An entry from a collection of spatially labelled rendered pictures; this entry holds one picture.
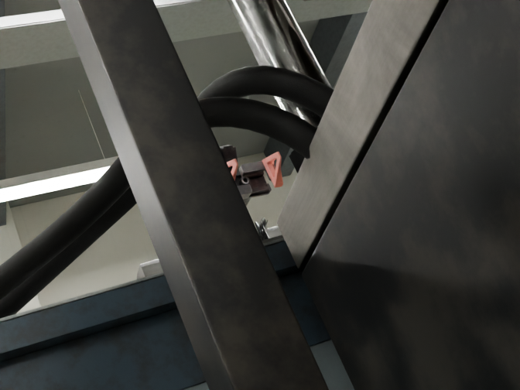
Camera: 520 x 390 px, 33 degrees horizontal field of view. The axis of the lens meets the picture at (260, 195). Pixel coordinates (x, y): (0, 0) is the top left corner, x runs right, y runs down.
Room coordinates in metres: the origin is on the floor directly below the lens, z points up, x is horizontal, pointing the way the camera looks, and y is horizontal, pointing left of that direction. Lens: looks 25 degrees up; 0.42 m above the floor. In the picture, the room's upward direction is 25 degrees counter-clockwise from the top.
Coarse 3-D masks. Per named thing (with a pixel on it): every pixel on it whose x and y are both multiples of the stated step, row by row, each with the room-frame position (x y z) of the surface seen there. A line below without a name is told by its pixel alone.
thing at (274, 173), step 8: (264, 160) 1.61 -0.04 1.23; (272, 160) 1.59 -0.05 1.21; (280, 160) 1.56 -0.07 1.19; (240, 168) 1.60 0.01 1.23; (248, 168) 1.60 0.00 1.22; (256, 168) 1.61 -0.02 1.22; (264, 168) 1.62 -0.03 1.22; (272, 168) 1.61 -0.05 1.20; (280, 168) 1.58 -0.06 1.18; (248, 176) 1.61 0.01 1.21; (256, 176) 1.62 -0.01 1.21; (272, 176) 1.61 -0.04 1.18; (280, 176) 1.60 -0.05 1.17; (280, 184) 1.62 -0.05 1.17
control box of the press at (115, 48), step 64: (64, 0) 0.58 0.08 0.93; (128, 0) 0.56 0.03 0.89; (128, 64) 0.55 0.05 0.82; (128, 128) 0.55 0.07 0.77; (192, 128) 0.56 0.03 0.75; (192, 192) 0.55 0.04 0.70; (192, 256) 0.55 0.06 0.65; (256, 256) 0.56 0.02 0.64; (192, 320) 0.57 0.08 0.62; (256, 320) 0.56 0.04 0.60; (256, 384) 0.55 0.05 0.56; (320, 384) 0.57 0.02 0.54
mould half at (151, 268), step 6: (270, 228) 1.23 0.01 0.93; (276, 228) 1.23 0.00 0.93; (270, 234) 1.23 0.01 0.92; (276, 234) 1.23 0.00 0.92; (264, 240) 1.09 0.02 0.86; (270, 240) 1.09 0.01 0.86; (144, 264) 1.15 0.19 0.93; (150, 264) 1.15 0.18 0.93; (156, 264) 1.16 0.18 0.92; (138, 270) 1.17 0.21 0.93; (144, 270) 1.15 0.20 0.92; (150, 270) 1.15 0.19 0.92; (156, 270) 1.15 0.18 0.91; (162, 270) 1.16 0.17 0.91; (138, 276) 1.18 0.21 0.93; (144, 276) 1.15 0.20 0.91
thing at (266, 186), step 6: (240, 174) 1.60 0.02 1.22; (240, 180) 1.60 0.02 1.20; (246, 180) 1.60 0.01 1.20; (252, 180) 1.62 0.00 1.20; (258, 180) 1.63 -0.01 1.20; (264, 180) 1.63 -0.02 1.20; (252, 186) 1.62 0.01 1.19; (258, 186) 1.62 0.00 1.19; (264, 186) 1.62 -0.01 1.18; (270, 186) 1.63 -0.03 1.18; (252, 192) 1.61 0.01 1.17; (258, 192) 1.62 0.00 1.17; (264, 192) 1.63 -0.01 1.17; (246, 198) 1.61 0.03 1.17; (246, 204) 1.65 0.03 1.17
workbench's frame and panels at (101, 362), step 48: (144, 288) 0.89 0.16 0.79; (288, 288) 0.97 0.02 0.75; (0, 336) 0.83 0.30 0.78; (48, 336) 0.84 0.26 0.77; (96, 336) 0.88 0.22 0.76; (144, 336) 0.90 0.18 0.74; (0, 384) 0.84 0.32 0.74; (48, 384) 0.86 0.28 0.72; (96, 384) 0.87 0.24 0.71; (144, 384) 0.89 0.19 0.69; (192, 384) 0.91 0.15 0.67; (336, 384) 0.97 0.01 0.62
